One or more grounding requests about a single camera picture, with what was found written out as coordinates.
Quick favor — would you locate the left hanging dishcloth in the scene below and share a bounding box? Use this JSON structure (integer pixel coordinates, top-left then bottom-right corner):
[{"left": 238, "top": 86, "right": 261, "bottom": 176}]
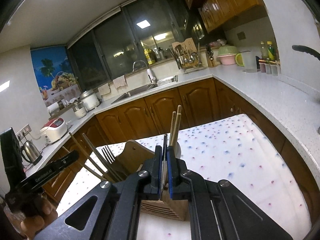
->
[{"left": 98, "top": 83, "right": 111, "bottom": 96}]

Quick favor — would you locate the white dotted tablecloth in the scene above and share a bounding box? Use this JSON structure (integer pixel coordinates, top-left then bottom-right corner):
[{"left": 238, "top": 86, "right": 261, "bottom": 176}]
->
[{"left": 57, "top": 114, "right": 311, "bottom": 239}]

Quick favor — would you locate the white red rice cooker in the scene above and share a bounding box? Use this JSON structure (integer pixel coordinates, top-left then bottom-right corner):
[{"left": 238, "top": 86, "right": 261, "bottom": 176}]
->
[{"left": 40, "top": 118, "right": 68, "bottom": 144}]

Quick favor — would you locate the small white jar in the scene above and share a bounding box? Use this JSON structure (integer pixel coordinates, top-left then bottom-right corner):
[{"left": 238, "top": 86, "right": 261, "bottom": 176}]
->
[{"left": 72, "top": 101, "right": 87, "bottom": 119}]

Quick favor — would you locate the wooden chopstick bundle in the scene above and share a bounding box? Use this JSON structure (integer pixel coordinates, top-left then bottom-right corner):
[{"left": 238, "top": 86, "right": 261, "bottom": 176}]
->
[
  {"left": 171, "top": 113, "right": 182, "bottom": 147},
  {"left": 169, "top": 111, "right": 176, "bottom": 146}
]

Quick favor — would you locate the pink green basin stack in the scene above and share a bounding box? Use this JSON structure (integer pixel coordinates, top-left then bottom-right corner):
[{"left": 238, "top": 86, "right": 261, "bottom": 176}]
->
[{"left": 217, "top": 45, "right": 239, "bottom": 66}]

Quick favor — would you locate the knife block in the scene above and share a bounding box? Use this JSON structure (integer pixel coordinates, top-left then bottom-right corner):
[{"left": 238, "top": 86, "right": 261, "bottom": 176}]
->
[{"left": 206, "top": 44, "right": 217, "bottom": 67}]

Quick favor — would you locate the fruit beach poster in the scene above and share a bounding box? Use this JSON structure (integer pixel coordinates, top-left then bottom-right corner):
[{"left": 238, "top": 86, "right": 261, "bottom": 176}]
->
[{"left": 30, "top": 46, "right": 81, "bottom": 107}]

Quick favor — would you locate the wooden utensil holder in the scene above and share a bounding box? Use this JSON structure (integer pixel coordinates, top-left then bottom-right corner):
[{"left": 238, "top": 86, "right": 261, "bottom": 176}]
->
[{"left": 110, "top": 140, "right": 188, "bottom": 221}]

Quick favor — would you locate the yellow green pitcher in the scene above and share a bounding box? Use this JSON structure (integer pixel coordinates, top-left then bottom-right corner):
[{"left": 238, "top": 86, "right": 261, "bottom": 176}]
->
[{"left": 235, "top": 51, "right": 258, "bottom": 73}]

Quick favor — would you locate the yellow oil bottle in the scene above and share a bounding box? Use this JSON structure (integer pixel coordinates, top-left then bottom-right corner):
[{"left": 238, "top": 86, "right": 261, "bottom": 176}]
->
[{"left": 144, "top": 48, "right": 156, "bottom": 65}]

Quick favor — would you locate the steel electric kettle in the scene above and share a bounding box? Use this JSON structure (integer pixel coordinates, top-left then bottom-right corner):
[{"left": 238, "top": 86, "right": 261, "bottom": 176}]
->
[{"left": 20, "top": 140, "right": 42, "bottom": 165}]

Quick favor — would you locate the long wooden chopstick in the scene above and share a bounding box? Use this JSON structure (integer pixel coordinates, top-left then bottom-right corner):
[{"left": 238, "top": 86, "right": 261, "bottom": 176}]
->
[{"left": 68, "top": 132, "right": 116, "bottom": 183}]

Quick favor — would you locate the wall power outlet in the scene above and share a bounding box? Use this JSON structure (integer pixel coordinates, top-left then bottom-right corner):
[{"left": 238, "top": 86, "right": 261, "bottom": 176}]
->
[{"left": 16, "top": 124, "right": 31, "bottom": 140}]

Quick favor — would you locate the person's left hand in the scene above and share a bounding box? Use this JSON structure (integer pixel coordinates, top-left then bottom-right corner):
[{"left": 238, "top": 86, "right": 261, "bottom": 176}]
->
[{"left": 20, "top": 197, "right": 58, "bottom": 239}]

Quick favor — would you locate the kitchen faucet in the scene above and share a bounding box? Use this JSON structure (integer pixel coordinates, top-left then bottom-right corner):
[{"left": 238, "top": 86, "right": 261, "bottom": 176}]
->
[{"left": 132, "top": 60, "right": 158, "bottom": 84}]

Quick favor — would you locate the dish drying rack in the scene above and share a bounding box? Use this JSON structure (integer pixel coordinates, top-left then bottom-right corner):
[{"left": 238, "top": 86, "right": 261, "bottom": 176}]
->
[{"left": 170, "top": 38, "right": 203, "bottom": 73}]

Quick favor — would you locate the silver fork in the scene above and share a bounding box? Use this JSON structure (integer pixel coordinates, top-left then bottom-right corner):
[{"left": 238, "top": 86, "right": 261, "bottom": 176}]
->
[{"left": 102, "top": 146, "right": 126, "bottom": 181}]

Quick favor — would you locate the silver spoon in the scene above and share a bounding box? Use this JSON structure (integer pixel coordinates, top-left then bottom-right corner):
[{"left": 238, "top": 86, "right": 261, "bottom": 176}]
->
[{"left": 174, "top": 142, "right": 181, "bottom": 159}]

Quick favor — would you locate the condiment jar rack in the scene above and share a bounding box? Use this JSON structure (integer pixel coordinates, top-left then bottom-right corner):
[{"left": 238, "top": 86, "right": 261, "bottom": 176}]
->
[{"left": 258, "top": 41, "right": 281, "bottom": 76}]

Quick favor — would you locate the steel sink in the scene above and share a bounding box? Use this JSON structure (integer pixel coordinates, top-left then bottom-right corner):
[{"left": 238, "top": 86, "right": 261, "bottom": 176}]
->
[{"left": 112, "top": 75, "right": 178, "bottom": 104}]

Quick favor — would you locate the dark kitchen window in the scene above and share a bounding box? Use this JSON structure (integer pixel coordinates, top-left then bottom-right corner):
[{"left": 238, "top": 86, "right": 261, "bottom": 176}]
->
[{"left": 67, "top": 0, "right": 198, "bottom": 92}]

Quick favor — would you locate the hanging dishcloth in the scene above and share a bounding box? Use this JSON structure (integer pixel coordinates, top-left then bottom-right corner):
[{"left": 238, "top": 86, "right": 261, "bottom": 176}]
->
[
  {"left": 113, "top": 75, "right": 127, "bottom": 90},
  {"left": 98, "top": 83, "right": 111, "bottom": 96}
]

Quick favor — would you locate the white pot with lid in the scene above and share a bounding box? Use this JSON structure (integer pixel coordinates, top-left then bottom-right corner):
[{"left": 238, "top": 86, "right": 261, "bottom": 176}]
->
[{"left": 80, "top": 89, "right": 100, "bottom": 112}]

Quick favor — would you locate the thin metal chopstick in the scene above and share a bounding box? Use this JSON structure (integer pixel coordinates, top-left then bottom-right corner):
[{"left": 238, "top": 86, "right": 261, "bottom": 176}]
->
[{"left": 161, "top": 134, "right": 168, "bottom": 188}]

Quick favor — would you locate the right hanging dishcloth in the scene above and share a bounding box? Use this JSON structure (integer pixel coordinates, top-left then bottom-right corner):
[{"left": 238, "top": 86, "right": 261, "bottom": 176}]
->
[{"left": 113, "top": 75, "right": 127, "bottom": 90}]

